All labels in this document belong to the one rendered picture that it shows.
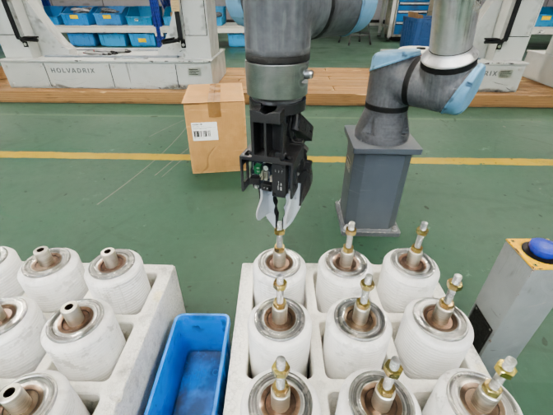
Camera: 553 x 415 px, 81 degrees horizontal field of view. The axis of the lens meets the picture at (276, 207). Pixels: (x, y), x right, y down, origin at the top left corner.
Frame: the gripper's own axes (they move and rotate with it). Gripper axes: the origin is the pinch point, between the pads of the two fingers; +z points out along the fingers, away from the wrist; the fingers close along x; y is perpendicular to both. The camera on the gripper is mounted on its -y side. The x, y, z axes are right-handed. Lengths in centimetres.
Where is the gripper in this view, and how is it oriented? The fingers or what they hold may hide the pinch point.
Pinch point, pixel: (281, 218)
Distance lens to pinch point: 53.3
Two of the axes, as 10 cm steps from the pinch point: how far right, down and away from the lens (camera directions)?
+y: -2.9, 5.3, -8.0
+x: 9.6, 1.6, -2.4
